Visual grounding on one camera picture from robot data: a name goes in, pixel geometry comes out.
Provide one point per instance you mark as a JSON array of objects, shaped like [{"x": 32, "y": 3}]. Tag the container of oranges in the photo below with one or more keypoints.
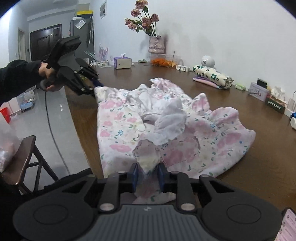
[{"x": 163, "y": 60}]

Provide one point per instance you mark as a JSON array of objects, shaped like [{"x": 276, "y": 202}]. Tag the white green flower garment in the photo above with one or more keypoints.
[{"x": 211, "y": 74}]

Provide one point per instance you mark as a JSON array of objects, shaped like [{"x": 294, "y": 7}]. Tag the smartphone with pink screen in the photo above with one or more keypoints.
[{"x": 287, "y": 230}]

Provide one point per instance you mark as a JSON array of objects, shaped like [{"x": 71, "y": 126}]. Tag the purple tissue box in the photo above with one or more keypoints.
[{"x": 122, "y": 62}]

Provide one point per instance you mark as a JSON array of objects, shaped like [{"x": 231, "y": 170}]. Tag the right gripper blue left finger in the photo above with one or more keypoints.
[{"x": 116, "y": 184}]

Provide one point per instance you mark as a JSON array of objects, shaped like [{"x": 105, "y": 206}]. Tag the person's left hand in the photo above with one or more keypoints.
[{"x": 47, "y": 77}]

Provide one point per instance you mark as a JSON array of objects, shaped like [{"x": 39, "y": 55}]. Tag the red bucket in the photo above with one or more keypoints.
[{"x": 6, "y": 114}]

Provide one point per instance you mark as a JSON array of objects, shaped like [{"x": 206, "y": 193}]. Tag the left forearm black sleeve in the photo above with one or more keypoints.
[{"x": 17, "y": 77}]

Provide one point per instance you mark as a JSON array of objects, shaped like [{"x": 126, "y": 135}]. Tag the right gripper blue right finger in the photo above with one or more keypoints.
[{"x": 179, "y": 184}]

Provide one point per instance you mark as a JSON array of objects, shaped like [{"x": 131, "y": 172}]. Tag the pink flower bouquet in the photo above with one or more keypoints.
[{"x": 142, "y": 20}]

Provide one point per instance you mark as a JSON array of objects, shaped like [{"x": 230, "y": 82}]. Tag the pink wrapped vase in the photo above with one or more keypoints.
[{"x": 157, "y": 45}]

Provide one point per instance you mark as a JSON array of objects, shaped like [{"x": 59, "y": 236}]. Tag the grey refrigerator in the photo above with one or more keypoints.
[{"x": 82, "y": 27}]

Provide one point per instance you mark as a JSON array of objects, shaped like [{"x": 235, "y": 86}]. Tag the white round camera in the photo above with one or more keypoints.
[{"x": 208, "y": 61}]

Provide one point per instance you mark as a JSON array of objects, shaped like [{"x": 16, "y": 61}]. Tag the pink floral garment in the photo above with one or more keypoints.
[{"x": 161, "y": 124}]

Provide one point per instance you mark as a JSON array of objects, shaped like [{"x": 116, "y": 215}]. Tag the green small packet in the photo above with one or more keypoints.
[{"x": 240, "y": 87}]

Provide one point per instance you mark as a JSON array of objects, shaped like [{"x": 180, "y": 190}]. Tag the grey tin box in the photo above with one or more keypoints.
[{"x": 258, "y": 91}]

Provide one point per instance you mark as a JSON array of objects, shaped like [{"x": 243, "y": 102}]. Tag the dark entrance door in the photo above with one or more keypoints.
[{"x": 43, "y": 41}]

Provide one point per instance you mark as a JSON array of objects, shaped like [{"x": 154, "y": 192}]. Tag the dark wooden chair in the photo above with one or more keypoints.
[{"x": 27, "y": 156}]

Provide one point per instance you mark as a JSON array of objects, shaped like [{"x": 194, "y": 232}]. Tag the pink blue purple garment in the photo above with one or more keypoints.
[{"x": 207, "y": 82}]

